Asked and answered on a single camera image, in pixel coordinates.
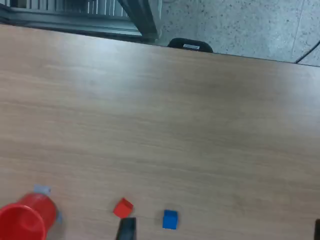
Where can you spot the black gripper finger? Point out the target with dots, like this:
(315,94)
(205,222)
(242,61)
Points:
(127,229)
(317,230)

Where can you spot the blue cube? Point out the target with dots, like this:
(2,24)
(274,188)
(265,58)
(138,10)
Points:
(170,220)

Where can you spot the red plastic bin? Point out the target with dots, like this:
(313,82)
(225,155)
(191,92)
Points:
(22,222)

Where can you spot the red cube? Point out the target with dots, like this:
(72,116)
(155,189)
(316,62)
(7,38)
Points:
(122,208)

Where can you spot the blue tape piece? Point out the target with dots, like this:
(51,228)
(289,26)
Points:
(59,218)
(41,188)

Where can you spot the dark bulky object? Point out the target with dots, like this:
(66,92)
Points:
(178,43)

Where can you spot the grey metal robot stand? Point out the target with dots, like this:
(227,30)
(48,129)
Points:
(75,22)

